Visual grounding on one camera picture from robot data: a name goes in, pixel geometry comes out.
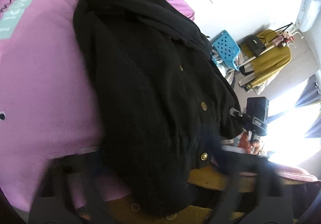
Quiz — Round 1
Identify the grey window curtain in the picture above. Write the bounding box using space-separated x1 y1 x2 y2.
267 73 320 137

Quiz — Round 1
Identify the blue perforated plastic basket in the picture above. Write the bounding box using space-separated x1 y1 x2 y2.
212 30 241 71

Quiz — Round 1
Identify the mustard button garment worn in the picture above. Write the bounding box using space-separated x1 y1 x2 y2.
82 164 264 224

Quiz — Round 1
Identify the right hand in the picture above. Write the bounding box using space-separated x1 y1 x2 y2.
238 132 263 155

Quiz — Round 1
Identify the black shoulder bag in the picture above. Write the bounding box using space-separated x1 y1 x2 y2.
244 35 266 57

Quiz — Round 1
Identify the white clothes rack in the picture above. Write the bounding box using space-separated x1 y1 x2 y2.
238 22 305 84

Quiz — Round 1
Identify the pink bed sheet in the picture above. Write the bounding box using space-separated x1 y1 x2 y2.
0 0 196 213

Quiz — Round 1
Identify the mustard coat on rack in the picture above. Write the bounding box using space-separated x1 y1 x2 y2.
240 28 292 89

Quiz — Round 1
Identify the white air conditioner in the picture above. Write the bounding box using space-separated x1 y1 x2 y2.
295 0 320 32

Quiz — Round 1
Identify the black knit cardigan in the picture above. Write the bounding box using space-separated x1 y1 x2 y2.
73 0 243 217

